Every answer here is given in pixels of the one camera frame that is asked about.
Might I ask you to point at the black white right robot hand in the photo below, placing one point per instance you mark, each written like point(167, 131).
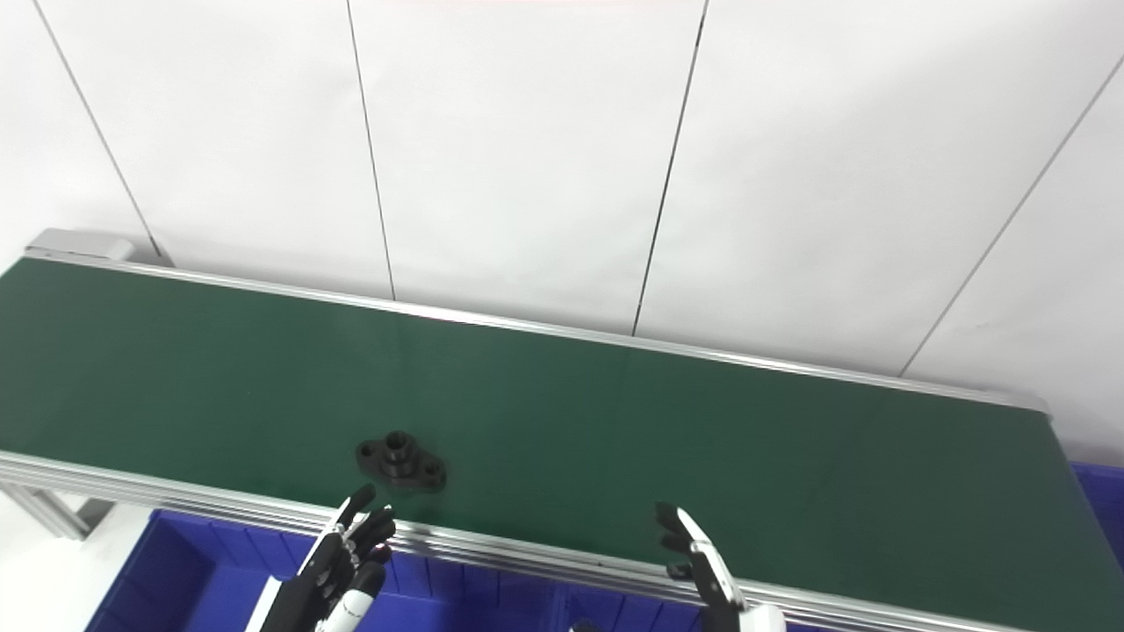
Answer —
point(720, 597)

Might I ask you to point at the large blue plastic bin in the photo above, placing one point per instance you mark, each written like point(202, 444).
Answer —
point(193, 588)
point(1102, 509)
point(632, 614)

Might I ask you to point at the black flange part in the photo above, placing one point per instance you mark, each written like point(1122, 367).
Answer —
point(402, 461)

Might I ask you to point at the aluminium conveyor leg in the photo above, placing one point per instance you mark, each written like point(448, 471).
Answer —
point(53, 511)

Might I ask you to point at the green conveyor belt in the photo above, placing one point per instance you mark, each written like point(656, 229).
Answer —
point(527, 551)
point(615, 421)

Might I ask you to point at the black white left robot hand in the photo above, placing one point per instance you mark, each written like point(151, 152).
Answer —
point(316, 588)

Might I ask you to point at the grey conveyor end housing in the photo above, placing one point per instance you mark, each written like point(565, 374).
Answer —
point(79, 244)

